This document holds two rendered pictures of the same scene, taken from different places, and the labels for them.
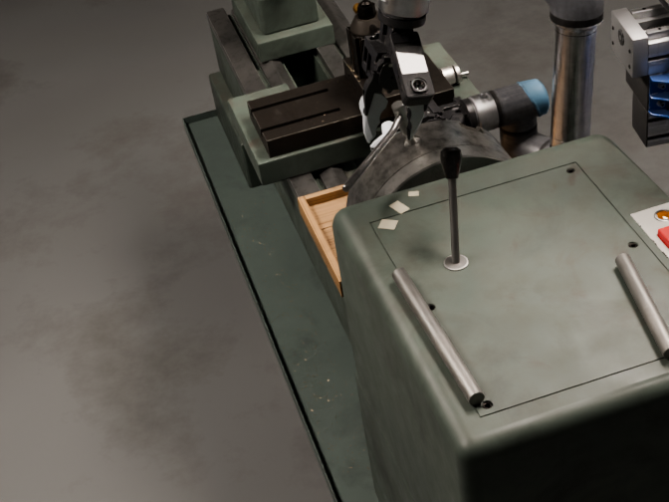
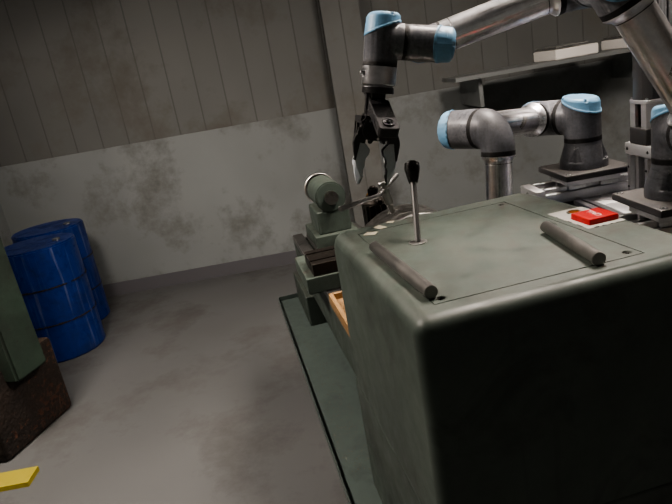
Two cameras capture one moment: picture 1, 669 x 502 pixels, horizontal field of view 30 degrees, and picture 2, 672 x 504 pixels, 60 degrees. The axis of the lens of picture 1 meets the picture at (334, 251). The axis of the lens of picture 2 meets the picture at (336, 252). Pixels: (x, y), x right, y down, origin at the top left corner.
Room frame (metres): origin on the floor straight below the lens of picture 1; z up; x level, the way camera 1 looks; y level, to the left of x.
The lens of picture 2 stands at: (0.31, -0.04, 1.60)
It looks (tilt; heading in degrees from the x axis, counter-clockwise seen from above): 17 degrees down; 2
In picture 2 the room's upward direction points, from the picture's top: 10 degrees counter-clockwise
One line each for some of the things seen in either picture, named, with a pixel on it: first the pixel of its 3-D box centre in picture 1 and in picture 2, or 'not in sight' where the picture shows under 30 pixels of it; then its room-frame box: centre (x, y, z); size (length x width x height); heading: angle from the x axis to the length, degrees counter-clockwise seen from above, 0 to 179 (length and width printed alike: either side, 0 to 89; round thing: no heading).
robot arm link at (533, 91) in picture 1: (518, 104); not in sight; (2.07, -0.41, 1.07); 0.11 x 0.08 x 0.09; 101
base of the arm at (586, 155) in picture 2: not in sight; (583, 150); (2.24, -0.85, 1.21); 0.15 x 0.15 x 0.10
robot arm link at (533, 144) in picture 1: (525, 147); not in sight; (2.06, -0.41, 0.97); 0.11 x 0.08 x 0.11; 36
